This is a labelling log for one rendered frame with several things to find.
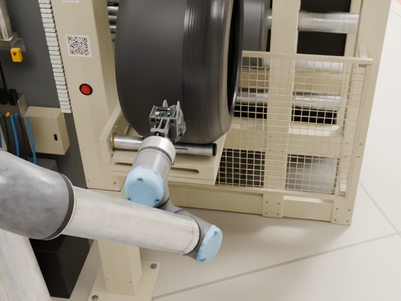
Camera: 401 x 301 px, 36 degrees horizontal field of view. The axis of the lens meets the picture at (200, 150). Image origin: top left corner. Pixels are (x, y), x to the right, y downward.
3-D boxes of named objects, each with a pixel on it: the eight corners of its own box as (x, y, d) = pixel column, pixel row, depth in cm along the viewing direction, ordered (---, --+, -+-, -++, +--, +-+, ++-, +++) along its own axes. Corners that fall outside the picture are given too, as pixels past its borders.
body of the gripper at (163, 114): (181, 106, 159) (172, 134, 149) (183, 132, 164) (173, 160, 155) (153, 103, 160) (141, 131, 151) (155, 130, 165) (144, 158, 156)
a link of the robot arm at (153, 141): (173, 175, 152) (135, 172, 153) (177, 163, 155) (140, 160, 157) (171, 147, 146) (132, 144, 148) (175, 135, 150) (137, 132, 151)
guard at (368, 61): (145, 182, 277) (130, 45, 233) (147, 180, 278) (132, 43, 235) (348, 202, 263) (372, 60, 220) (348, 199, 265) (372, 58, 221)
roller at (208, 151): (114, 146, 206) (110, 149, 202) (114, 132, 205) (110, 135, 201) (216, 154, 201) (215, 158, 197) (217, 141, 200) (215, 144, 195)
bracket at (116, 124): (101, 162, 202) (98, 139, 196) (132, 96, 233) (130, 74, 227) (111, 163, 202) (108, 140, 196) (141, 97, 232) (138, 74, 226)
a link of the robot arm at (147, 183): (125, 210, 144) (118, 178, 138) (138, 175, 154) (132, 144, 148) (164, 212, 142) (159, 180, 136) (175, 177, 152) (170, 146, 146)
